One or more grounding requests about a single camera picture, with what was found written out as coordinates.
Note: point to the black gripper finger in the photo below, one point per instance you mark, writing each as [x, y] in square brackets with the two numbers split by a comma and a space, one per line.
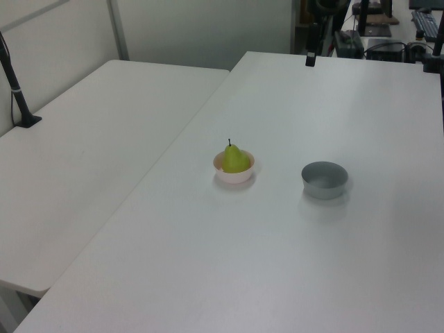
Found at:
[311, 59]

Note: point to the green yellow pear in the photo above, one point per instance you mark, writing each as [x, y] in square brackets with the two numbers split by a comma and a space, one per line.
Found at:
[232, 161]

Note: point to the grey bowl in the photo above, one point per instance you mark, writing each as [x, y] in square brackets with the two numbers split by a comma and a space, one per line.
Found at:
[324, 185]

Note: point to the pink bowl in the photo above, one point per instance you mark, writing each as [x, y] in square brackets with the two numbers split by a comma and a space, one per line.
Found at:
[236, 177]

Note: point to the dark grey equipment box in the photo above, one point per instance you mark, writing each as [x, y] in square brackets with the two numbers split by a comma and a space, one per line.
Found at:
[347, 45]

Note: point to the dark round chair back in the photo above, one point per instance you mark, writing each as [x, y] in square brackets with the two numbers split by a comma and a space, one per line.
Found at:
[329, 5]

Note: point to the black monitor stand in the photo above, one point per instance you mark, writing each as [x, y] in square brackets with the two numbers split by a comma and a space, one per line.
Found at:
[363, 17]

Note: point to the black equipment box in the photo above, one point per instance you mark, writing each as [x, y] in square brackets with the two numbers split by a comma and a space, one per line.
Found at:
[385, 50]

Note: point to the brown flat object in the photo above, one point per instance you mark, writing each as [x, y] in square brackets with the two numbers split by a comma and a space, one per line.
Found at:
[381, 19]

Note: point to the black round knob device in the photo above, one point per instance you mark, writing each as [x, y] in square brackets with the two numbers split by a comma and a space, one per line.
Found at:
[414, 50]

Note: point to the black keyboard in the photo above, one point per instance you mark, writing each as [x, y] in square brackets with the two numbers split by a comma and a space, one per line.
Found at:
[425, 22]

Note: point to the black clamp with pole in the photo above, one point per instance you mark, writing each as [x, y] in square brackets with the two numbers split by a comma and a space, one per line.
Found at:
[431, 62]

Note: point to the black monitor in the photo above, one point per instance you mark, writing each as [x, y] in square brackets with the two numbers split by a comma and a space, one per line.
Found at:
[426, 3]

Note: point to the white side table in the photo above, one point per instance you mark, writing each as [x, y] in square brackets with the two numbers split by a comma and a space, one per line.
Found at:
[86, 156]

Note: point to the black pole with clamp base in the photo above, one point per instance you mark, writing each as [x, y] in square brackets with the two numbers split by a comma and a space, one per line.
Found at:
[15, 90]

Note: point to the white partition post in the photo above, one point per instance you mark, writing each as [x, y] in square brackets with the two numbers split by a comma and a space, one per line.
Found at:
[118, 27]

